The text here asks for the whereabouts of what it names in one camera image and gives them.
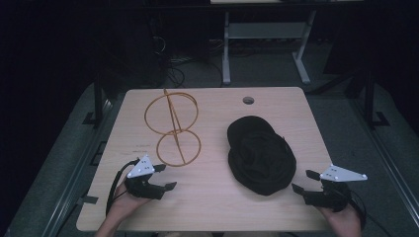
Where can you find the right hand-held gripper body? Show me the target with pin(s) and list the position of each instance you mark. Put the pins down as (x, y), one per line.
(339, 175)

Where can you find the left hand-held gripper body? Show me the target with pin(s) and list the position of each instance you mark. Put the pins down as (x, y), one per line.
(141, 168)

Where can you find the person's left hand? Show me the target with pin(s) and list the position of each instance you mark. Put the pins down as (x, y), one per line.
(123, 204)

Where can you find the person's right hand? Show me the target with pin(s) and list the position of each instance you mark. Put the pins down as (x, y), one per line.
(344, 222)

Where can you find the black fabric hat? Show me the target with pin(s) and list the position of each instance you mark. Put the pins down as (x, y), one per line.
(260, 158)

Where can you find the black tape piece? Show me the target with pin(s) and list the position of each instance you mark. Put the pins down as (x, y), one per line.
(89, 199)

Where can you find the aluminium rail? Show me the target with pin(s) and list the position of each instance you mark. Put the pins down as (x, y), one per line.
(392, 164)
(70, 187)

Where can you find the black metal stand post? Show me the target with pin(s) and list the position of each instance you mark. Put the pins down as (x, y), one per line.
(369, 98)
(98, 98)

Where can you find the grey metal desk frame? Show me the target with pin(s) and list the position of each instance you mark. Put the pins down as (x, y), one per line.
(263, 30)

